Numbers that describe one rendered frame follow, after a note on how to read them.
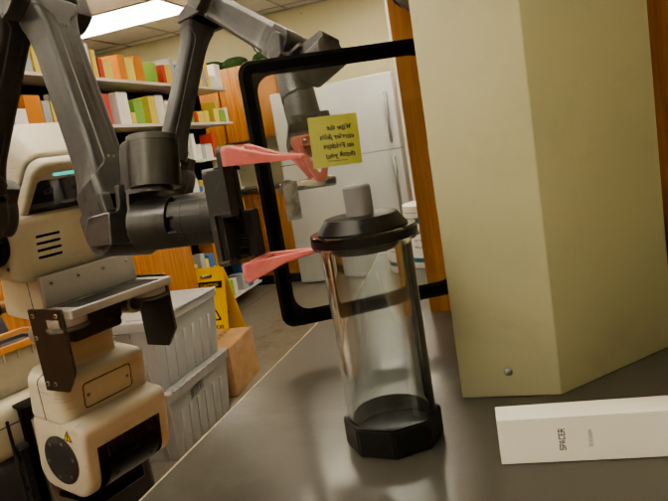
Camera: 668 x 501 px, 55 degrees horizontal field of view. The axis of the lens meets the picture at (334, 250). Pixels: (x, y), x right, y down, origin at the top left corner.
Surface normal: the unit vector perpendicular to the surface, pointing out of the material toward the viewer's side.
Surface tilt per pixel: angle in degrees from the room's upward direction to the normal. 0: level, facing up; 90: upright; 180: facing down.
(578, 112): 90
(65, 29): 62
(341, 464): 0
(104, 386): 98
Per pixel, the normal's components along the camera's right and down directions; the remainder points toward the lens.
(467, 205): -0.29, 0.20
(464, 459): -0.16, -0.97
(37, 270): 0.86, 0.08
